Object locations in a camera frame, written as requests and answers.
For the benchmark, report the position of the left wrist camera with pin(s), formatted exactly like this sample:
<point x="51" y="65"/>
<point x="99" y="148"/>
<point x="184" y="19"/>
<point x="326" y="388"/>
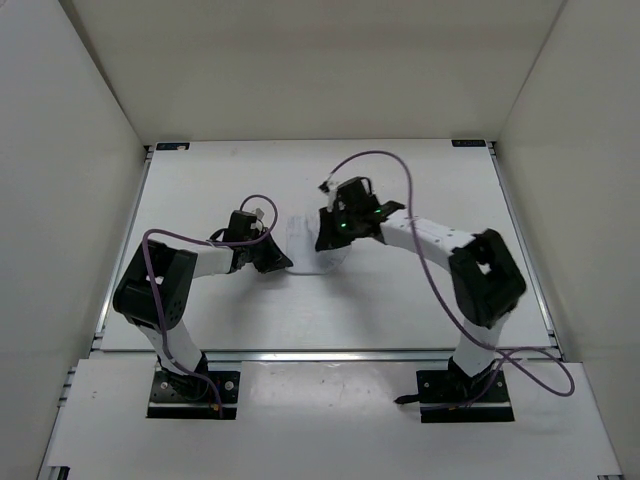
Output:
<point x="258" y="224"/>

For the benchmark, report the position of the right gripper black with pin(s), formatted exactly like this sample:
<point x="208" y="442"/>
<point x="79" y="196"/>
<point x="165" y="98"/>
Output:
<point x="329" y="238"/>

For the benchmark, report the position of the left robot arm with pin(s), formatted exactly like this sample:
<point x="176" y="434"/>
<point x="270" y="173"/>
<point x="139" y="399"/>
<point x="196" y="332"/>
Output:
<point x="154" y="289"/>

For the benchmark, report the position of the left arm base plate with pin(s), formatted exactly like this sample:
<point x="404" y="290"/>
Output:
<point x="177" y="397"/>

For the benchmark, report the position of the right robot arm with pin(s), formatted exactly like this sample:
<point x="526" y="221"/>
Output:
<point x="486" y="280"/>

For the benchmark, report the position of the right dark corner label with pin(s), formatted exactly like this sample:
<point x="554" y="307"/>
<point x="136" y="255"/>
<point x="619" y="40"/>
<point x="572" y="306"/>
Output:
<point x="468" y="143"/>

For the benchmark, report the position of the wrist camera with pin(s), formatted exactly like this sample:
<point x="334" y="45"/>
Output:
<point x="258" y="224"/>
<point x="329" y="187"/>

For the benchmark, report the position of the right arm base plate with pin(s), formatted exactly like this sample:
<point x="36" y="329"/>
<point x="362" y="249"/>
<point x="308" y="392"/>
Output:
<point x="444" y="397"/>

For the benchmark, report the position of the white skirt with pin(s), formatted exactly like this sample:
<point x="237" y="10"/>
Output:
<point x="302" y="233"/>

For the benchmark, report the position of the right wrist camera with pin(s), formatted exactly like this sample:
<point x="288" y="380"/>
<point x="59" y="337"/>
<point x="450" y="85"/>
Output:
<point x="329" y="187"/>

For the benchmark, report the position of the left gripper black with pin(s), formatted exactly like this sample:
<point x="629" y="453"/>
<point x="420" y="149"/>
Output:
<point x="274" y="260"/>

